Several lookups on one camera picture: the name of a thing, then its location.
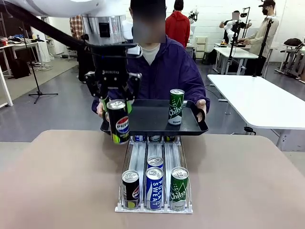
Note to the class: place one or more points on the black plastic serving tray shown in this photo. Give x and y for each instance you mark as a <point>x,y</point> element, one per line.
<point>147,117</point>

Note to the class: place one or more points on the black floor bag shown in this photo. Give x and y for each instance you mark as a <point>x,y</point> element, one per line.
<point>20,68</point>

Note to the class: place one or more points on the black microphone stand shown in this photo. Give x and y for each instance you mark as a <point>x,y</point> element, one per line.
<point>35,71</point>

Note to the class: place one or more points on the black tripod with camera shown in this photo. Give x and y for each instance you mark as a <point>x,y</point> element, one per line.
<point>234,47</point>

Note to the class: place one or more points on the tall black camera tripod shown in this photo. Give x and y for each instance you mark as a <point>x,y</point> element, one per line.
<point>263,47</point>

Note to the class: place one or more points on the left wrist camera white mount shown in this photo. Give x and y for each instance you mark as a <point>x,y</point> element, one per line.
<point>135,51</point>

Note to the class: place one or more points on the cluttered white side table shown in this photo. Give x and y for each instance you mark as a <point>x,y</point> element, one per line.
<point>19,45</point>

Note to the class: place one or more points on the black Pepsi can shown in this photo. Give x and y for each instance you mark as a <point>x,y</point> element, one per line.
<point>131,188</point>
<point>119,126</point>
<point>171,138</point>

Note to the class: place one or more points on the person's left forearm purple sleeve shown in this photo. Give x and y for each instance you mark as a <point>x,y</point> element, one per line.
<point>202,93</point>

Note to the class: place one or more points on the large white rounded table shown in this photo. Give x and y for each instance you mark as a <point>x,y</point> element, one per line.
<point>257,100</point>

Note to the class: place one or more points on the white rectangular desk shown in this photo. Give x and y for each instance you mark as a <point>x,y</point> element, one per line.
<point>238,53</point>

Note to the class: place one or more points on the blue Pocari Sweat can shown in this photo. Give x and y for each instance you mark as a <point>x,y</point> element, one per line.
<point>155,190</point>
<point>139,138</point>
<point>155,161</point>

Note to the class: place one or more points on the metal equipment cart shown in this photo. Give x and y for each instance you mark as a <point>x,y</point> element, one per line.
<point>291,62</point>

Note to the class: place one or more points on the person's left hand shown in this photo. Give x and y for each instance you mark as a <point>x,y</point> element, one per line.
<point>201,103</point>

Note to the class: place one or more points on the person in beige jacket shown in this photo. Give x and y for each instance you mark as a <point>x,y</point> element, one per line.
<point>264,31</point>

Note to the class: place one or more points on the person in red hoodie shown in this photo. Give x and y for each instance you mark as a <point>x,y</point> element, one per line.
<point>177,26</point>

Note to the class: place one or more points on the green Chilsung can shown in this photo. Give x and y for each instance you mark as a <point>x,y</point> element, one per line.
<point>155,138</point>
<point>175,109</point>
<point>179,190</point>

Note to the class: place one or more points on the person in plaid shirt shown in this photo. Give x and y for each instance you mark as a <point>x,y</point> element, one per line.
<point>76,26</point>

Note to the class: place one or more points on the person's right forearm purple sleeve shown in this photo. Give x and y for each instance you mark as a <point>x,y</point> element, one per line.
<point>94,105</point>

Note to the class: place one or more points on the person in purple hoodie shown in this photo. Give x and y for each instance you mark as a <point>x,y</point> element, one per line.
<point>166,71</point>

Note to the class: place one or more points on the white desk frame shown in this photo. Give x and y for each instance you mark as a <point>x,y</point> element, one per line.
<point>4,86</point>

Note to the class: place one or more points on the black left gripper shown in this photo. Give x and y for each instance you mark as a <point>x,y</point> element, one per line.
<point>112,74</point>

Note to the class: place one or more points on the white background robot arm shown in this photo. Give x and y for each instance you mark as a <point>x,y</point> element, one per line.
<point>194,14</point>

